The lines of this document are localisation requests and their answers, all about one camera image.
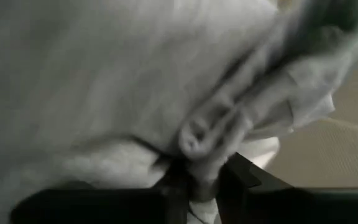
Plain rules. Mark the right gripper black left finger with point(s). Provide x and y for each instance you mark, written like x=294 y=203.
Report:
x=174 y=193

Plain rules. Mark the large white fabric bin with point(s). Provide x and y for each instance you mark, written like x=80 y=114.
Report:
x=337 y=155

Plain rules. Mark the light grey garment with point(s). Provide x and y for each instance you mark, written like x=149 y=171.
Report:
x=104 y=77

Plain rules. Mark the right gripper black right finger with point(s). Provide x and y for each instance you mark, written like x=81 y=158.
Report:
x=247 y=199

